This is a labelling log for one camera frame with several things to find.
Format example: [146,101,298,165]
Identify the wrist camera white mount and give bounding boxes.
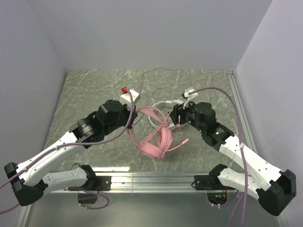
[119,87,141,105]
[182,87,198,109]

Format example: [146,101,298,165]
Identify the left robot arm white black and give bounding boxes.
[4,100,137,206]

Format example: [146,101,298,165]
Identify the aluminium rail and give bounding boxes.
[227,71,258,154]
[27,172,277,193]

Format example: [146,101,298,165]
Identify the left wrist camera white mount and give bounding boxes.
[119,87,141,105]

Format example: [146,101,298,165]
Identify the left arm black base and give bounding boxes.
[68,176,112,210]

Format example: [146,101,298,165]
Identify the aluminium right side rail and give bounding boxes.
[227,71,258,154]

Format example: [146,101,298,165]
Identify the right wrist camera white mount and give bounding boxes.
[182,87,198,109]

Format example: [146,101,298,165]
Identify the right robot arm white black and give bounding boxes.
[170,102,296,216]

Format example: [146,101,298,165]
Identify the pink headphones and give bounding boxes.
[127,106,189,159]

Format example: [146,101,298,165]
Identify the aluminium front rail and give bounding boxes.
[27,172,277,193]

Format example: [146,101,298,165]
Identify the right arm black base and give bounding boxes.
[191,175,228,205]

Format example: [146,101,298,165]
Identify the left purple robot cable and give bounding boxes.
[0,87,137,212]

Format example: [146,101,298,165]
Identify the white headphones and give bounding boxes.
[147,100,184,129]

